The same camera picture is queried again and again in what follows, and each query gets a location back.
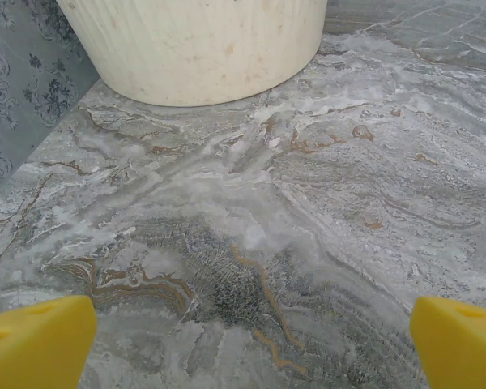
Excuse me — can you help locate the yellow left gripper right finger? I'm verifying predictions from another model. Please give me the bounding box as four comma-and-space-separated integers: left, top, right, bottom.
410, 295, 486, 389

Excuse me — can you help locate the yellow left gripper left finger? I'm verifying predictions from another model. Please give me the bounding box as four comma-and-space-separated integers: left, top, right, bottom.
0, 294, 98, 389

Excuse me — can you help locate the cream ribbed waste bin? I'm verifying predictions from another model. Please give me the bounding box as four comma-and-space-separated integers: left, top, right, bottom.
55, 0, 329, 108

